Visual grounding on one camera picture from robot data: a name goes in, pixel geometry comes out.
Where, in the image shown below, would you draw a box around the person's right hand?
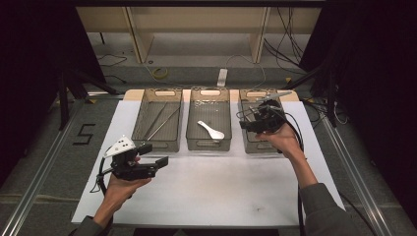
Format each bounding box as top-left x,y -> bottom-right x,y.
257,123 -> 306,162

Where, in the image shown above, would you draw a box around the white table sheet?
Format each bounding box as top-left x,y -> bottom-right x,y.
71,98 -> 352,228

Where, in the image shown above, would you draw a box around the metal chopstick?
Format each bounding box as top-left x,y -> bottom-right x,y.
143,107 -> 181,143
143,102 -> 168,142

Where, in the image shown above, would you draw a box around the aluminium floor rail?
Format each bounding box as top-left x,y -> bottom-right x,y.
319,114 -> 391,236
0,97 -> 87,236

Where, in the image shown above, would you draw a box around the person's left hand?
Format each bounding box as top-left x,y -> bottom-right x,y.
103,172 -> 153,205

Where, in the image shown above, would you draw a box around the white floor cable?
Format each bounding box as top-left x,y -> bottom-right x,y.
225,53 -> 268,89

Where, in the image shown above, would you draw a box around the white power strip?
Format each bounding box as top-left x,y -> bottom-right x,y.
216,68 -> 229,88

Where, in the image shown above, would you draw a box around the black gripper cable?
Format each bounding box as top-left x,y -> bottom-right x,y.
276,111 -> 308,236
89,156 -> 114,196

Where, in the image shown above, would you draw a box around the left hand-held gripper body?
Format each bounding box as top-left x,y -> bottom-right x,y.
103,135 -> 158,181

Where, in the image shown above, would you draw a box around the black cable bundle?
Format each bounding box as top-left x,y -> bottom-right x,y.
264,6 -> 317,76

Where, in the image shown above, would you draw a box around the black metal stand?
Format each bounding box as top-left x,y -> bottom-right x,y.
57,65 -> 119,131
281,58 -> 338,128

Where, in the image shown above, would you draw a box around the dark curtain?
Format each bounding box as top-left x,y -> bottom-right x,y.
0,0 -> 106,185
299,0 -> 417,227

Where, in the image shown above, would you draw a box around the yellow tape roll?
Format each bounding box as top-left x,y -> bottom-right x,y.
151,67 -> 170,81

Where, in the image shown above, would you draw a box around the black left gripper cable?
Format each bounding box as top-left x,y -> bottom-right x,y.
89,156 -> 114,196

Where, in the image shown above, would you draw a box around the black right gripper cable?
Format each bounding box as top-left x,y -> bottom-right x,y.
276,111 -> 308,236

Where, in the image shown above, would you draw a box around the white ceramic spoon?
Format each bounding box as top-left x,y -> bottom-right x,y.
196,120 -> 226,141

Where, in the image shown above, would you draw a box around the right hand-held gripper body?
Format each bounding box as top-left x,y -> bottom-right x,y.
254,90 -> 293,134

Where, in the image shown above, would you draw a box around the translucent grey plastic bin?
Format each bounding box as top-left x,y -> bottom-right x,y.
238,88 -> 294,154
185,87 -> 233,152
131,88 -> 183,153

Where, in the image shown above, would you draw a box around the light wooden shelf unit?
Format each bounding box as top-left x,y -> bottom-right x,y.
76,6 -> 323,65

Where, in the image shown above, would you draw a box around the black floor cables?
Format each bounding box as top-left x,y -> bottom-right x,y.
303,97 -> 349,130

